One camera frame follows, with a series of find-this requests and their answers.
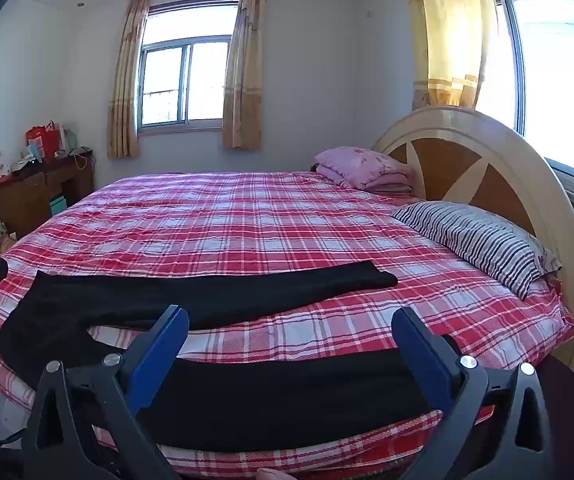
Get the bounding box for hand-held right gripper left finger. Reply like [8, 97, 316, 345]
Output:
[21, 304, 190, 480]

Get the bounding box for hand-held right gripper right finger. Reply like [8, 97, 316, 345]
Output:
[391, 306, 552, 480]

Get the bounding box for black pants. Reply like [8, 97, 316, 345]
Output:
[0, 260, 462, 453]

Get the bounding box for patterned floor bag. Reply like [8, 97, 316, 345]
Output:
[0, 222, 18, 256]

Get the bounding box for brown wooden desk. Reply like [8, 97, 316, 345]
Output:
[0, 147, 95, 241]

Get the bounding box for striped pillow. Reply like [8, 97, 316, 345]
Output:
[391, 201, 562, 302]

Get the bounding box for red gift bag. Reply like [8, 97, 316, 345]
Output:
[26, 121, 65, 158]

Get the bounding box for red plaid bed sheet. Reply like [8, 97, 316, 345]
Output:
[0, 170, 574, 478]

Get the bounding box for wooden bed headboard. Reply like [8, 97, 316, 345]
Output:
[371, 106, 574, 366]

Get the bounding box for pink pillow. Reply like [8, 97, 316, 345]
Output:
[313, 146, 416, 193]

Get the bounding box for beige patterned curtain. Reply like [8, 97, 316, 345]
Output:
[222, 0, 266, 151]
[107, 0, 152, 160]

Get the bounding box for small sliding window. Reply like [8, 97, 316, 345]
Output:
[137, 4, 240, 135]

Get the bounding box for large side window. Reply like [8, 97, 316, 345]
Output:
[489, 0, 574, 183]

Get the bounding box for yellow curtain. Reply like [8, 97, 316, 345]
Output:
[404, 0, 485, 108]

